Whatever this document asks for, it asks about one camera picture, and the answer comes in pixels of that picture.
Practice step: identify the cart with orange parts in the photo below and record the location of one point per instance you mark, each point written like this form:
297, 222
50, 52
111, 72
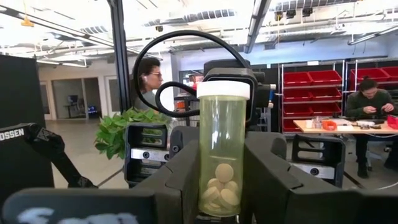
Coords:
181, 105

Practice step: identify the wooden top work table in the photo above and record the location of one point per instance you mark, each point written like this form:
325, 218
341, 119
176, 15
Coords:
311, 130

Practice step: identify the green potted plant white pot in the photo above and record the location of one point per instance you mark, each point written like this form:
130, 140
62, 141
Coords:
124, 130

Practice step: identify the orange round container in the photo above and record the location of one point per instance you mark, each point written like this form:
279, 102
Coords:
329, 125

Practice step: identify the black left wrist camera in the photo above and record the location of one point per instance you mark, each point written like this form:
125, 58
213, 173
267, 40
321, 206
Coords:
230, 73

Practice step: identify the clear plastic container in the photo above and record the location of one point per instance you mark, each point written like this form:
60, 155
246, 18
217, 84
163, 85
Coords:
317, 123

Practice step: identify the large black panel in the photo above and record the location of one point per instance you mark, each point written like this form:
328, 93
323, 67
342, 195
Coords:
21, 93

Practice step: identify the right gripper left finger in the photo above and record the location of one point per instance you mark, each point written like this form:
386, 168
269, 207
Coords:
180, 193

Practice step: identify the metal storage rack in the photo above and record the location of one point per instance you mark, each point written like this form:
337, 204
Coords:
298, 87
355, 71

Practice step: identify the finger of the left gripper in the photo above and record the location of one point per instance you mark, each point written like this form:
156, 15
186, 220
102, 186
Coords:
183, 140
273, 146

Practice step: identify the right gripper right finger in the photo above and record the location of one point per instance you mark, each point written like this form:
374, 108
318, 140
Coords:
280, 196

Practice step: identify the yellow pill bottle white cap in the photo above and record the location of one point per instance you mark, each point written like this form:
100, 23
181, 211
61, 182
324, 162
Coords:
222, 140

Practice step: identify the person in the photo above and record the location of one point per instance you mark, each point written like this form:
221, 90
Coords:
149, 74
367, 102

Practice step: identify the red plastic storage bin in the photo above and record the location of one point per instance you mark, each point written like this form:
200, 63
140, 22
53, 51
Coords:
297, 78
297, 109
297, 95
290, 125
325, 77
393, 122
326, 93
391, 73
368, 74
326, 109

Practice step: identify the yellow ceiling pendant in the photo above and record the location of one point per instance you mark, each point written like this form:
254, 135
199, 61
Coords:
27, 21

